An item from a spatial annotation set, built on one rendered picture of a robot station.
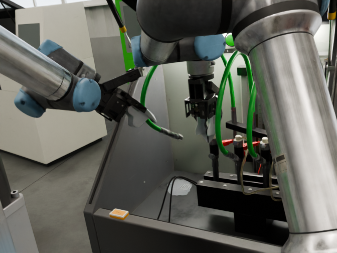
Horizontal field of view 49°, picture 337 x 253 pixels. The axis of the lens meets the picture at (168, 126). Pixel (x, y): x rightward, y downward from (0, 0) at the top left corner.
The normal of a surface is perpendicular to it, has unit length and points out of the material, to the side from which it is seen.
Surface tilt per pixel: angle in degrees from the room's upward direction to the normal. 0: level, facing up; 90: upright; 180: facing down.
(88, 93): 90
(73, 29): 90
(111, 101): 77
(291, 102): 62
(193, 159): 90
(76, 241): 0
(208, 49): 90
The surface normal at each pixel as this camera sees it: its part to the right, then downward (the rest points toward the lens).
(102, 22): -0.40, 0.36
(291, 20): 0.10, 0.52
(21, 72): 0.41, 0.73
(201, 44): 0.14, 0.32
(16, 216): 0.91, 0.04
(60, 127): 0.78, 0.13
